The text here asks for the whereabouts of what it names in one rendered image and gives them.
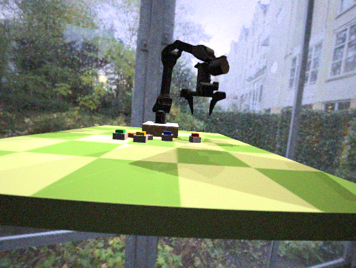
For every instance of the blue button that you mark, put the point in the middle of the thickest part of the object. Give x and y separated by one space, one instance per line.
167 136

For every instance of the green button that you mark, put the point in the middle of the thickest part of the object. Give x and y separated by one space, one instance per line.
120 134

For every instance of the yellow button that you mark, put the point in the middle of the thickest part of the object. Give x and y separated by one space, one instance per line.
140 136

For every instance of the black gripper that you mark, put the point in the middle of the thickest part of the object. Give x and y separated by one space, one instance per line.
188 94

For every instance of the red button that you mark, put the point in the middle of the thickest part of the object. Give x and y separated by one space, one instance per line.
195 138

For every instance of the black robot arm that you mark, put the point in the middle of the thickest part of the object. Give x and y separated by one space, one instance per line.
213 66

